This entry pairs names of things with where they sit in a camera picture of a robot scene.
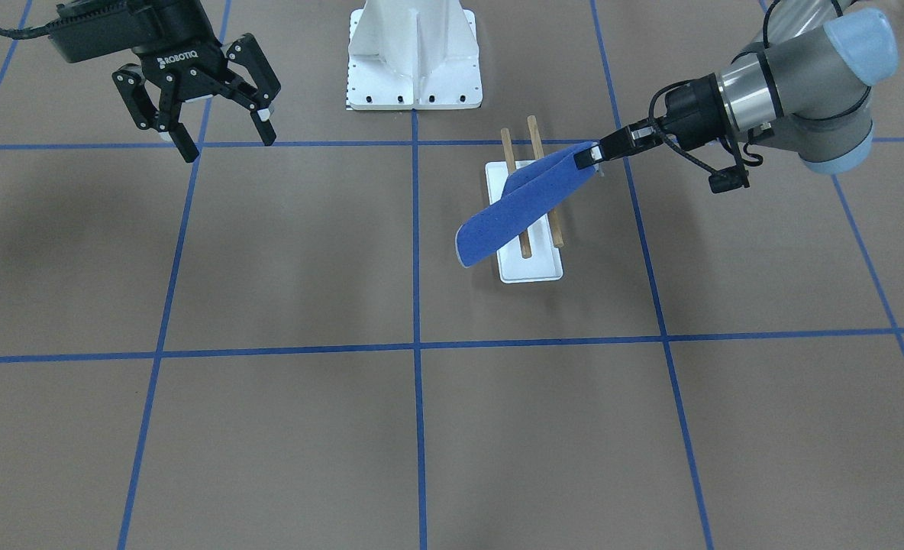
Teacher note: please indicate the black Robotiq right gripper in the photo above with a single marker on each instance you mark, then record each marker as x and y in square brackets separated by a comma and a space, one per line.
[179, 63]

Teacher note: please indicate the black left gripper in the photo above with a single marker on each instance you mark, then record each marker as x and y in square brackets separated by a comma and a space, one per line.
[687, 106]

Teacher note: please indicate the blue towel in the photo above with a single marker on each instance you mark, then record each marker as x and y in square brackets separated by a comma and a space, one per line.
[528, 193]

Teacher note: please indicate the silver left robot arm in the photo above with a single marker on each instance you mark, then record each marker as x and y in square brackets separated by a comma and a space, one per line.
[804, 85]

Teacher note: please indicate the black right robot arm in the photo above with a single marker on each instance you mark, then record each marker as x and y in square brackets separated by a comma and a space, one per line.
[85, 30]

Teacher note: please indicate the white towel rack base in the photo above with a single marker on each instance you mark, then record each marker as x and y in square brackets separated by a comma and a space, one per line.
[544, 263]

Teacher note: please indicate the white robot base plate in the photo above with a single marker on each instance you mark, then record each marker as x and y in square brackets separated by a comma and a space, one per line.
[407, 55]

